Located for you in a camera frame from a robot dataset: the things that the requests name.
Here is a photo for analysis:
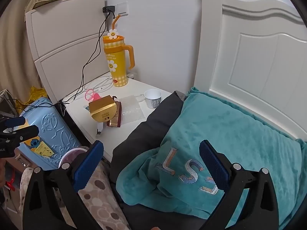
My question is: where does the gold box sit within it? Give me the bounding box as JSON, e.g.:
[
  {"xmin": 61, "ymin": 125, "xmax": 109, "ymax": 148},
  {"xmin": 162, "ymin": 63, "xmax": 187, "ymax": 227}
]
[{"xmin": 88, "ymin": 95, "xmax": 116, "ymax": 122}]

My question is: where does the red gold wedding envelope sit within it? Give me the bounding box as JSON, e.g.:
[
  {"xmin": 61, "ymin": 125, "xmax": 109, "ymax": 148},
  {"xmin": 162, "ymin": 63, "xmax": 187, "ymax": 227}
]
[{"xmin": 106, "ymin": 96, "xmax": 122, "ymax": 128}]

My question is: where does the clear bubble wrap sheet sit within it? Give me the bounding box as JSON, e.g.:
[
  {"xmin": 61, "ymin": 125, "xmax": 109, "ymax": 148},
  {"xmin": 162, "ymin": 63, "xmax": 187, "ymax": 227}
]
[{"xmin": 119, "ymin": 96, "xmax": 145, "ymax": 125}]

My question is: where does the white trash bin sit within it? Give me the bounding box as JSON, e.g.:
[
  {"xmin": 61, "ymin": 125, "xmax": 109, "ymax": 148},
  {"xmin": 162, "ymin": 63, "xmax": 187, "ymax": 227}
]
[{"xmin": 58, "ymin": 146, "xmax": 87, "ymax": 168}]

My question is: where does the blue Stitch suitcase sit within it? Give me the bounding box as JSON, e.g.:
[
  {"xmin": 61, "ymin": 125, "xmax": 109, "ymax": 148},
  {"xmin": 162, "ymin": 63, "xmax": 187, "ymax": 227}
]
[{"xmin": 18, "ymin": 97, "xmax": 81, "ymax": 170}]

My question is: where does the yellow plastic bag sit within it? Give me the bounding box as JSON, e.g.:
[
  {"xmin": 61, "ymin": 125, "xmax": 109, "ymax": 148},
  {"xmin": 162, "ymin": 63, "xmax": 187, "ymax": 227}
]
[{"xmin": 14, "ymin": 86, "xmax": 48, "ymax": 114}]

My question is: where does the beige curtain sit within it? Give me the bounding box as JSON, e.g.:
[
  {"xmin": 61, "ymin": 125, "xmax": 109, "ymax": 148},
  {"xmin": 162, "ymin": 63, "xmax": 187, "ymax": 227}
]
[{"xmin": 1, "ymin": 0, "xmax": 42, "ymax": 102}]

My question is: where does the pink mini fan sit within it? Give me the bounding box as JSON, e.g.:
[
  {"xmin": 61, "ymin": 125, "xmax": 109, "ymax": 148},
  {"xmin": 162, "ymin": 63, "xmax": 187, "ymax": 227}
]
[{"xmin": 84, "ymin": 89, "xmax": 101, "ymax": 102}]

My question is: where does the white bedside table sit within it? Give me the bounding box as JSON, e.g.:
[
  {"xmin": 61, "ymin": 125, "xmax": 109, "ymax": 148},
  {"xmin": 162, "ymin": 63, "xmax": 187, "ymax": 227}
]
[{"xmin": 64, "ymin": 75, "xmax": 172, "ymax": 163}]

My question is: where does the teal embroidered pillow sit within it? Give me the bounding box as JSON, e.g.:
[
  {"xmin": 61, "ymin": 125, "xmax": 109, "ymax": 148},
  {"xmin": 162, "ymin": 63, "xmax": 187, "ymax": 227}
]
[{"xmin": 113, "ymin": 88, "xmax": 306, "ymax": 229}]

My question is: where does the white cabinet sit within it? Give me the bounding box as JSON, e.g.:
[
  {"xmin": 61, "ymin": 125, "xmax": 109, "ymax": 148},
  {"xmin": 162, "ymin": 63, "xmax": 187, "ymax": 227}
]
[{"xmin": 26, "ymin": 0, "xmax": 109, "ymax": 103}]

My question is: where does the yellow flower tumbler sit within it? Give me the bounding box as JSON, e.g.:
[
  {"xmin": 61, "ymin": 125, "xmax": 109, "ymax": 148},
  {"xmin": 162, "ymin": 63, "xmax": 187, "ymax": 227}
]
[{"xmin": 102, "ymin": 15, "xmax": 135, "ymax": 87}]

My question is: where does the dark grey pillow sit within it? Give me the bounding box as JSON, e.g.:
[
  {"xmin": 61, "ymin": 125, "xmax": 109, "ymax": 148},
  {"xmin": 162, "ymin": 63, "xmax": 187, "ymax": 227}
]
[{"xmin": 109, "ymin": 91, "xmax": 186, "ymax": 183}]

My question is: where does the white ceramic cup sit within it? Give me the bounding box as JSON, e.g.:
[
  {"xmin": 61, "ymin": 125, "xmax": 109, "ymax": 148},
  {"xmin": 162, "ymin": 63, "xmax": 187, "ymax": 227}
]
[{"xmin": 144, "ymin": 89, "xmax": 161, "ymax": 109}]

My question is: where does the white bed headboard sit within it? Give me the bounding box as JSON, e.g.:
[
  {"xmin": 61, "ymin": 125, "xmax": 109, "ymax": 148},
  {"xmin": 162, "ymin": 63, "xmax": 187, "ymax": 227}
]
[{"xmin": 194, "ymin": 0, "xmax": 306, "ymax": 140}]

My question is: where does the white coiled cable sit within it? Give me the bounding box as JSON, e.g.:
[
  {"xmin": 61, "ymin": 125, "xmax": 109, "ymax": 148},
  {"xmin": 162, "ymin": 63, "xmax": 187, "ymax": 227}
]
[{"xmin": 82, "ymin": 75, "xmax": 114, "ymax": 94}]

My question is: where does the black charger cable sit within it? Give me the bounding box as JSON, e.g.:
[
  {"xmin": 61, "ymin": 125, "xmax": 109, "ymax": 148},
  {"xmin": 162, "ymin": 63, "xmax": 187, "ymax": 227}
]
[{"xmin": 0, "ymin": 6, "xmax": 116, "ymax": 111}]

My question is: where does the white wall socket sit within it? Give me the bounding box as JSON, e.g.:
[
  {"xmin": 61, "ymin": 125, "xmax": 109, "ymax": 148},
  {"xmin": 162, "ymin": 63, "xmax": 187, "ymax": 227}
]
[{"xmin": 115, "ymin": 1, "xmax": 129, "ymax": 16}]

